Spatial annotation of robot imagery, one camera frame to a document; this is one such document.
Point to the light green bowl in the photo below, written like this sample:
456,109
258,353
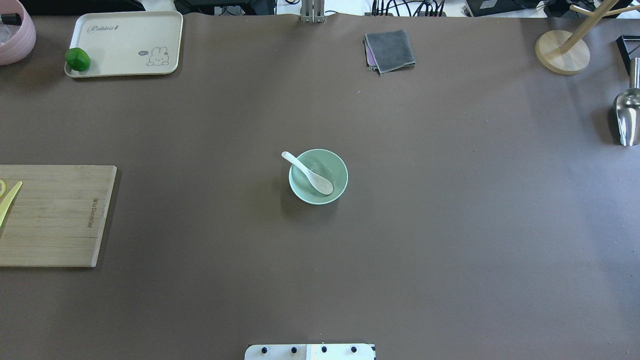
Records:
325,163

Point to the white ceramic spoon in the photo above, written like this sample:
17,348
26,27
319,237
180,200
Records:
319,183

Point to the pink bowl of ice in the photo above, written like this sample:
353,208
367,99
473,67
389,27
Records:
16,43

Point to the grey folded cloth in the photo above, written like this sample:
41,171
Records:
388,51

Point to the cream tray with bear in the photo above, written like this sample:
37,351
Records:
128,43

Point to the bamboo cutting board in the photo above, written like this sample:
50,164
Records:
57,215

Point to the green lime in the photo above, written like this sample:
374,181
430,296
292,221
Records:
77,59

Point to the wooden mug tree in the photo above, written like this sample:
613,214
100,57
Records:
565,53

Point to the metal scoop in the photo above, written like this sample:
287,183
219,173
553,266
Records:
627,108

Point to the yellow plastic knife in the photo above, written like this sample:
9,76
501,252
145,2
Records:
8,200

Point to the aluminium frame post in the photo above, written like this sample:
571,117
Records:
312,11

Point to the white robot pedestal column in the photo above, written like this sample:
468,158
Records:
312,351

